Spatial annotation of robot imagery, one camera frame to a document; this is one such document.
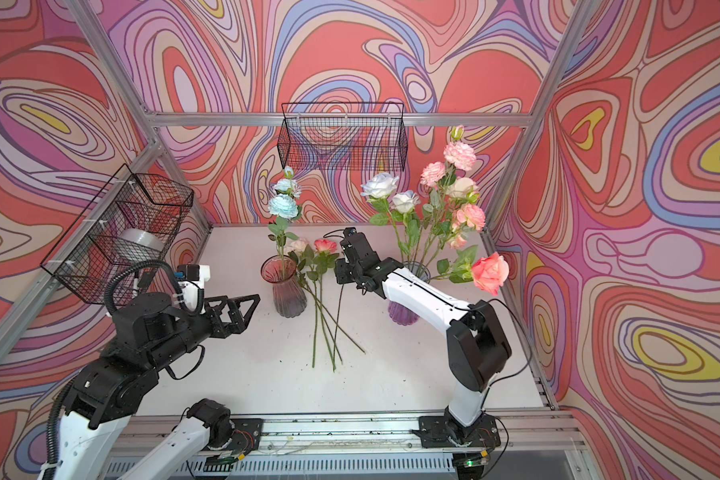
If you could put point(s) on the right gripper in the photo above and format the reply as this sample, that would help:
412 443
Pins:
341 272

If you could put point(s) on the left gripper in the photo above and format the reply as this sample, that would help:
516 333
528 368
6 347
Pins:
222 329

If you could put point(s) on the blue white rose stem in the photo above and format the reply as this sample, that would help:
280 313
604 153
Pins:
407 223

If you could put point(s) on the cream white rose stem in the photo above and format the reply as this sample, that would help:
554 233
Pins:
378 192

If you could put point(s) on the light blue carnation stem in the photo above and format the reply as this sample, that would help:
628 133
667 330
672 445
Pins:
284 209

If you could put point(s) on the pink carnation stem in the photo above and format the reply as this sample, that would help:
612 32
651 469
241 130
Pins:
450 179

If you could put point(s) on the red pink rose stem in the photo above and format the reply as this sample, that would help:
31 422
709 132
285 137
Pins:
324 253

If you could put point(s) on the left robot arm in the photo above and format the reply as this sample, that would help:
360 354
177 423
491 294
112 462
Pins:
96 405

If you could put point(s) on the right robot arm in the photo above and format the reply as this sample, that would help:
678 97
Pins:
477 347

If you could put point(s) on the pink grey glass vase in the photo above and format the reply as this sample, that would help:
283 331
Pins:
288 295

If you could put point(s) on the purple glass vase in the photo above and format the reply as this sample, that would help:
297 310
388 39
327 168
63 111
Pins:
399 308

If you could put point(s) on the silver tape roll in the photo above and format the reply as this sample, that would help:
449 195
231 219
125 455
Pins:
142 238

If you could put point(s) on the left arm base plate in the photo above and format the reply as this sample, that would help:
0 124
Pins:
241 436

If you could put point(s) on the black wire basket back wall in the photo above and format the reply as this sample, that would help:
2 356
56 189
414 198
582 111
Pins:
369 137

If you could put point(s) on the black wire basket wall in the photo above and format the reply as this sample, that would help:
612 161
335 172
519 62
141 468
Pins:
369 137
152 202

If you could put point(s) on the black wire basket left wall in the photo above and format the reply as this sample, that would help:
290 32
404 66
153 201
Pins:
152 202

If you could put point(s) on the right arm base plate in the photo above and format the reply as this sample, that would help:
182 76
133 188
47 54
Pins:
443 431

